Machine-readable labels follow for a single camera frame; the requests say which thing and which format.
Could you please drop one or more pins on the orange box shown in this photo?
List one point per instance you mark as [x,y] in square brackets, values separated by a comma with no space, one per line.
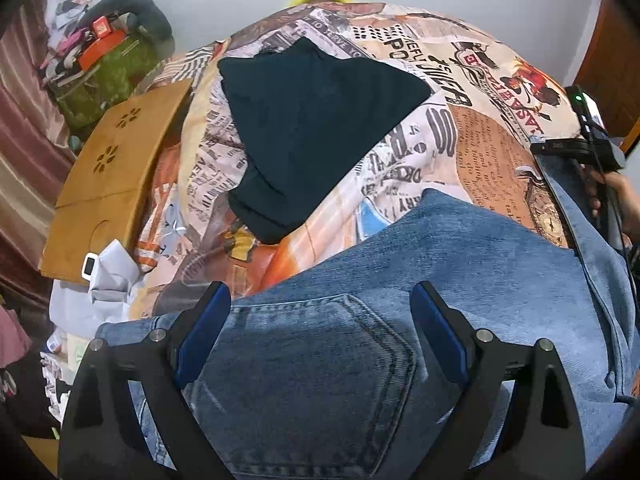
[100,51]

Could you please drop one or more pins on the blue denim pants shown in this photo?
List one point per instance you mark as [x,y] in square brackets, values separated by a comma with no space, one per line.
[350,270]

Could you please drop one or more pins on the small red box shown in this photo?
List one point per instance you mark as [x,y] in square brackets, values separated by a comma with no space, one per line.
[101,27]

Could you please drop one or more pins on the printed blanket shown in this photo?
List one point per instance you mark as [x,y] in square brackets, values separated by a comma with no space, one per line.
[480,145]

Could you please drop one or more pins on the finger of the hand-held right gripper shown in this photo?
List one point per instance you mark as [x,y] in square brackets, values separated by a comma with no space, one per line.
[560,148]

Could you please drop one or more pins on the pile of mixed clothes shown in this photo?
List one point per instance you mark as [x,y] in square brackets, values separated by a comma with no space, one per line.
[62,45]

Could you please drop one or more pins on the green storage box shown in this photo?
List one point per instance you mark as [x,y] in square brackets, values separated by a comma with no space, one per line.
[100,87]

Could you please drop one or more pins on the striped red curtain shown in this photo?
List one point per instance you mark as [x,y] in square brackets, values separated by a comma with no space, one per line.
[27,160]

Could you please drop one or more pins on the wooden door frame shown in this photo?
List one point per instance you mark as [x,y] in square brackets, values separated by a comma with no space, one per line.
[610,70]

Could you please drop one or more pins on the dark cloth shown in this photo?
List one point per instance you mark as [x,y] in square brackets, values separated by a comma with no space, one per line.
[25,395]

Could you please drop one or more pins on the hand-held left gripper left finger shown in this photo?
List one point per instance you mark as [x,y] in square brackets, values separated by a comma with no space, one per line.
[200,332]

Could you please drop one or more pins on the grey curved pillow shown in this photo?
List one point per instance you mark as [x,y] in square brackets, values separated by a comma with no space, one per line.
[150,15]

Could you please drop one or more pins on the white crumpled cloth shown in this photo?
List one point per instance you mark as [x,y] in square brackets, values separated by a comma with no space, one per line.
[107,285]

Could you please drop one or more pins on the wooden lap table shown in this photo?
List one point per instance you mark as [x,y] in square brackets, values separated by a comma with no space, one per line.
[110,180]

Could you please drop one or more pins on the small white device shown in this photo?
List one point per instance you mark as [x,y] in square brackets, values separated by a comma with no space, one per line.
[90,265]

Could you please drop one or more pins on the dark folded garment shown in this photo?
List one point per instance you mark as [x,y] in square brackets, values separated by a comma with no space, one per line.
[310,120]

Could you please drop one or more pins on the person's right hand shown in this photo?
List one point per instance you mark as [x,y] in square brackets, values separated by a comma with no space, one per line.
[620,185]

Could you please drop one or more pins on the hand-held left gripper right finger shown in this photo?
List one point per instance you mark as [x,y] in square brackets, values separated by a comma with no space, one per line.
[440,332]

